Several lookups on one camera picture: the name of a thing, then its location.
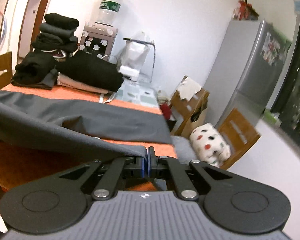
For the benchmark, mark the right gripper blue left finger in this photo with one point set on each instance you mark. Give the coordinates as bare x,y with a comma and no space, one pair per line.
112,180

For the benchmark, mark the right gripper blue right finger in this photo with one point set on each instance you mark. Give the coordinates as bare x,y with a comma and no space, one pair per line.
170,170

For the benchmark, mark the grey trousers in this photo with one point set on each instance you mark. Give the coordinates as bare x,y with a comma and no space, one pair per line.
78,127

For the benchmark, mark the stack of dark folded clothes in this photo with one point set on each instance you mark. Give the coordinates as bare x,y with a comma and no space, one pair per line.
57,32

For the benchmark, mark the polka dot plush pillow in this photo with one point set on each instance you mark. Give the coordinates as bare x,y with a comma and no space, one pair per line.
209,145

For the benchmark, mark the wooden chair with paper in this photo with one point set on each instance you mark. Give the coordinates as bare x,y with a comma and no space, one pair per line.
186,108

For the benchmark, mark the white power adapter box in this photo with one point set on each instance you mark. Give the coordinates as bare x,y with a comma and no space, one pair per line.
128,72

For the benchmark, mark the beige folded garment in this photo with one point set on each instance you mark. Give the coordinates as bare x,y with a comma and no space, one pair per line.
63,80

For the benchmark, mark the large black folded garment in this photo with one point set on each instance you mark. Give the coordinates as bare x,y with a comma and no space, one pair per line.
91,70

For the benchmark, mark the orange patterned table mat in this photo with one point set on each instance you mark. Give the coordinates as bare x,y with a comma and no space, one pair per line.
19,165

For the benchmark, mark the dark grey folded cloth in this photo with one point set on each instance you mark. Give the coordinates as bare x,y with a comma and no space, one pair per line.
47,82

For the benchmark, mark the white plastic bag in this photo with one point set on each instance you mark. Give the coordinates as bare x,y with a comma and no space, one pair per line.
136,50

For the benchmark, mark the pink water dispenser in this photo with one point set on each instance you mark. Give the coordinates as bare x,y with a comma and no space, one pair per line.
98,39

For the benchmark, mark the black garment on left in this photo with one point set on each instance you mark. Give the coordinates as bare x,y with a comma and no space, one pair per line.
34,68

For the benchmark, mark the silver refrigerator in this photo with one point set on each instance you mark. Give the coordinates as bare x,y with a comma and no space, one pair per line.
246,70

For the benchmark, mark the wooden chair at left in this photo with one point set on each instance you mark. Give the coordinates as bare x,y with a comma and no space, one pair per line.
5,69

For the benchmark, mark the clear water bottle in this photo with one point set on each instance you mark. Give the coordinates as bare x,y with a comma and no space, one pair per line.
108,11

